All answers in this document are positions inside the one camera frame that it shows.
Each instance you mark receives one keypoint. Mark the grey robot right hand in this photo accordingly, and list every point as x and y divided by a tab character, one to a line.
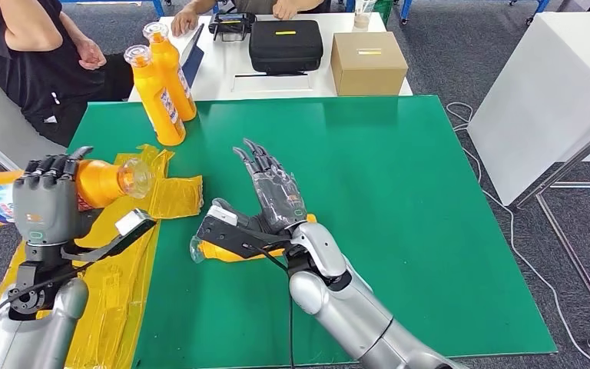
277	193

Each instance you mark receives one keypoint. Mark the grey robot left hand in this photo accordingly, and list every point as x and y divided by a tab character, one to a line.
45	209

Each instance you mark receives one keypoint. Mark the person's left hand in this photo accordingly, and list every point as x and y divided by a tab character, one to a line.
90	53

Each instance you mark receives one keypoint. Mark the orange detergent bottle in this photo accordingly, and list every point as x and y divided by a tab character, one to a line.
155	102
218	253
173	71
101	183

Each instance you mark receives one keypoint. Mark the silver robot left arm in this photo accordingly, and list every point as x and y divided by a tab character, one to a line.
35	321

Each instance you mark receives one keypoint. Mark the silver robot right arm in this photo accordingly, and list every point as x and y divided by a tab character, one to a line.
356	310

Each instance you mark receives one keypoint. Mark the person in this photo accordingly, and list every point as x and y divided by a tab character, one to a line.
25	56
188	18

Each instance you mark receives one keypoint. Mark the yellow taped cardboard sheet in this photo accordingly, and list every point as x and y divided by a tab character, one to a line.
117	285

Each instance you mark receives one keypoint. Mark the tablet with dark blue cover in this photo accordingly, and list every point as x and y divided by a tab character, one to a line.
195	56

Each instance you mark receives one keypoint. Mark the white desk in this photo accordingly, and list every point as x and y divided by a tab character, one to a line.
234	71

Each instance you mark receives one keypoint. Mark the black carrying case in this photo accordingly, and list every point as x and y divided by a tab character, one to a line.
286	50

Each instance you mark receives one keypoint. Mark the black handheld controller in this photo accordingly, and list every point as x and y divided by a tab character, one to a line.
231	24

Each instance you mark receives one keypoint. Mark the brown cardboard box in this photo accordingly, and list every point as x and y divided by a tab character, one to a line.
369	71

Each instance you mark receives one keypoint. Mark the yellow rectangular sticker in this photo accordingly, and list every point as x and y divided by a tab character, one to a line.
370	52
286	32

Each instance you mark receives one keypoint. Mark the clear plastic cup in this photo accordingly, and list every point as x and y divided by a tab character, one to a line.
362	15

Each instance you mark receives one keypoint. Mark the large white table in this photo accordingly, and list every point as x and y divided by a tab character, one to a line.
544	97

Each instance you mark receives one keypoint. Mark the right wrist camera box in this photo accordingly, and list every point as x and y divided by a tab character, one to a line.
234	237

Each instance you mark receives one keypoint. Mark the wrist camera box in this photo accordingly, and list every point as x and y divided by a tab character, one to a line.
122	232
234	237

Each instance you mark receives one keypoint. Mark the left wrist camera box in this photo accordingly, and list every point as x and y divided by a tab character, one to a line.
122	232

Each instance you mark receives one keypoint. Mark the short blue metal frame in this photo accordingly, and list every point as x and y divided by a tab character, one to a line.
157	5

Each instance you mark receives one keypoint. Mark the long blue metal frame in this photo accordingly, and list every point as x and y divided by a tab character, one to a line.
478	2

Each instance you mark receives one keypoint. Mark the metal table frame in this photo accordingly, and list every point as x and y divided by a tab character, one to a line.
565	163

